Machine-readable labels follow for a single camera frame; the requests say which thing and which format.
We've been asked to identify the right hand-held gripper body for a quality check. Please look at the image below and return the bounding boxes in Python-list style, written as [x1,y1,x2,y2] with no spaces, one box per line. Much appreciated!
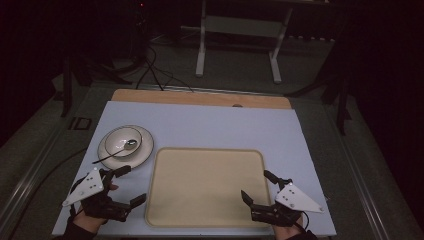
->
[249,178,325,228]

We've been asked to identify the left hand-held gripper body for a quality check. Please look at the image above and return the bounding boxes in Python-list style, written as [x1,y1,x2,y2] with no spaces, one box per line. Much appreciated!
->
[62,166,133,223]

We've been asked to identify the metal spoon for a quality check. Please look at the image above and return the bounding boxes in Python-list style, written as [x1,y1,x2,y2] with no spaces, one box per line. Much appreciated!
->
[92,138,138,165]

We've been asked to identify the white bowl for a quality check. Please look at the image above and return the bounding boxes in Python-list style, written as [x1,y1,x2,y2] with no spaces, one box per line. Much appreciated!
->
[104,126,144,159]

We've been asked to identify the white plate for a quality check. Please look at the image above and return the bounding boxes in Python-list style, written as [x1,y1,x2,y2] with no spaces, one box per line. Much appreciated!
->
[97,124,155,170]

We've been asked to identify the beige tray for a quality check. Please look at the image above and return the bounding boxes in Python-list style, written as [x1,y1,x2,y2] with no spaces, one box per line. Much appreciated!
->
[144,146,273,230]

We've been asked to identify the person's right hand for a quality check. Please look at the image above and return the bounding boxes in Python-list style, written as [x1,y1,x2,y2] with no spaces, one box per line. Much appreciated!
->
[271,215,306,240]

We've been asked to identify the person's left hand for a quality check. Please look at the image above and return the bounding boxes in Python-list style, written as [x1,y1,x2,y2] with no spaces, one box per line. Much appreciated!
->
[70,182,120,234]

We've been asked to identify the floor socket box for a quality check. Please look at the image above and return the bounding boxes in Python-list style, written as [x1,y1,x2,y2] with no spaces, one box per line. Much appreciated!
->
[68,116,93,131]

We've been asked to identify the light blue table mat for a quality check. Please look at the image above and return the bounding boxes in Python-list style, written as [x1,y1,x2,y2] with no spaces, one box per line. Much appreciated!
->
[51,100,338,238]

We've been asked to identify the black stand legs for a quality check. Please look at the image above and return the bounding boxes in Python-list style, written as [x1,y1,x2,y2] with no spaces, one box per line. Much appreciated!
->
[285,63,354,136]
[60,54,134,118]

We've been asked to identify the white metal stand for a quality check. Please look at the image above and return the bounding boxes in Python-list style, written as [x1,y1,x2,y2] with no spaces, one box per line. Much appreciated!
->
[195,0,295,85]

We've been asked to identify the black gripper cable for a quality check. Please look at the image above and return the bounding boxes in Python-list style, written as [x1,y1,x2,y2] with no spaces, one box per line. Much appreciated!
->
[299,211,312,232]

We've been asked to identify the thin black floor cable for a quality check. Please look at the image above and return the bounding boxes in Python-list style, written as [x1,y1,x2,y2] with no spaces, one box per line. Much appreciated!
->
[6,147,88,240]

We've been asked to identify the black floor cables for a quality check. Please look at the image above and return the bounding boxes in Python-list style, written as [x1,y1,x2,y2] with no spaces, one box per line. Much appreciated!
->
[135,44,195,93]

